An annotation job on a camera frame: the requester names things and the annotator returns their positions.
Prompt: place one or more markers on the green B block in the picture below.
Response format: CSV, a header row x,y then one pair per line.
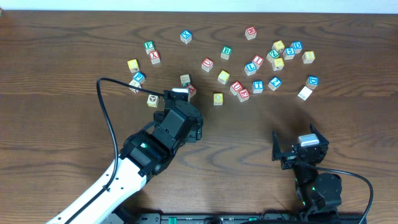
x,y
226,52

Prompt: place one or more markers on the green Z block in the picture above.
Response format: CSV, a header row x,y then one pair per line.
x,y
272,55

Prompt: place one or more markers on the blue 5 block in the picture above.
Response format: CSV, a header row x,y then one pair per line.
x,y
288,53

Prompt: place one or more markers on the red A block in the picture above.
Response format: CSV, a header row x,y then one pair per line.
x,y
192,90

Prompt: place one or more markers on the blue X block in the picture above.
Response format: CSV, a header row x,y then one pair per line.
x,y
186,36

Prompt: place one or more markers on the blue D block upper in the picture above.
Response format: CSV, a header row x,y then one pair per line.
x,y
297,46

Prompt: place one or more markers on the red U block upper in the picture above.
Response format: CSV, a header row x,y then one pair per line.
x,y
207,64

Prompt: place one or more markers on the wooden block flower picture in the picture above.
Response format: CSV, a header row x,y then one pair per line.
x,y
153,101

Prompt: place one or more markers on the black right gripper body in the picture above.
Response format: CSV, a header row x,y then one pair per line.
x,y
289,157

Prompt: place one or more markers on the blue d block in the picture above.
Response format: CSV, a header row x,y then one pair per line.
x,y
297,46
312,82

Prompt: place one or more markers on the yellow block top right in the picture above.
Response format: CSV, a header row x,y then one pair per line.
x,y
278,46

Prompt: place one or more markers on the yellow o block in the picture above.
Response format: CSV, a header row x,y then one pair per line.
x,y
223,77
217,99

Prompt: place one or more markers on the red e block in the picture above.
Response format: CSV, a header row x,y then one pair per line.
x,y
250,33
243,95

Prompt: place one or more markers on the plain wooden tilted block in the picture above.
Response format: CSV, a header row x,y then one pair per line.
x,y
305,93

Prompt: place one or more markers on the blue D block right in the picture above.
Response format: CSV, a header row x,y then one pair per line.
x,y
312,82

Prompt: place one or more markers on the red u block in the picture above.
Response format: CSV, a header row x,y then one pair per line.
x,y
236,87
207,64

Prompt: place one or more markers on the blue T block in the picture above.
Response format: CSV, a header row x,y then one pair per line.
x,y
258,86

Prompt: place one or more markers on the red U block lower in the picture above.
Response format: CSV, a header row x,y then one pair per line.
x,y
236,87

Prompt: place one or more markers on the red I block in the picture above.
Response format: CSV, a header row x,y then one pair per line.
x,y
258,61

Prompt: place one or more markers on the green F block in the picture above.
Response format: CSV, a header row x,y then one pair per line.
x,y
149,47

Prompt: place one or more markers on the wooden block green edge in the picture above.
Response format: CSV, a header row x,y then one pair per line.
x,y
185,80

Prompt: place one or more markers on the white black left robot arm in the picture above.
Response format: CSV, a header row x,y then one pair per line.
x,y
143,155

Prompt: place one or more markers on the yellow block with hammer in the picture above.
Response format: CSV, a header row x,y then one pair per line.
x,y
277,64

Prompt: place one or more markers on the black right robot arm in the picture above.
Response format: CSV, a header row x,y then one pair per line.
x,y
319,192

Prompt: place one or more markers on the wooden block red edge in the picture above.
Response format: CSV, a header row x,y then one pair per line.
x,y
135,86

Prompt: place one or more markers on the blue P block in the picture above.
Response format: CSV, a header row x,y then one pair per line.
x,y
139,77

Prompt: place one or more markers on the blue 2 block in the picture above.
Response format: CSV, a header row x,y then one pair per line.
x,y
274,83

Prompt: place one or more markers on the yellow O block centre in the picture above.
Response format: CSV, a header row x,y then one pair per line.
x,y
223,77

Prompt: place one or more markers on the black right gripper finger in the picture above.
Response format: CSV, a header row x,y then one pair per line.
x,y
321,138
276,152

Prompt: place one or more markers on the yellow 8 block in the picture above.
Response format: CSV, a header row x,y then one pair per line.
x,y
308,57

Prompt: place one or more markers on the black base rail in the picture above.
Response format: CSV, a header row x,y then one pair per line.
x,y
269,216

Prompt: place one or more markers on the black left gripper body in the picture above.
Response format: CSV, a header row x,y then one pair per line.
x,y
169,95

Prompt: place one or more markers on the red E block top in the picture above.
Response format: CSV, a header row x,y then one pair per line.
x,y
250,33

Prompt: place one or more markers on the blue L block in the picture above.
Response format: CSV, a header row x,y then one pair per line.
x,y
250,69

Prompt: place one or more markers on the red E block lower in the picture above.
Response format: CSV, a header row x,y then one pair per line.
x,y
243,95

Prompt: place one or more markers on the yellow O block lower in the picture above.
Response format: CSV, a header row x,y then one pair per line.
x,y
217,99

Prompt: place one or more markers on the yellow block far left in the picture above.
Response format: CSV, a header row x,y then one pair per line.
x,y
133,66

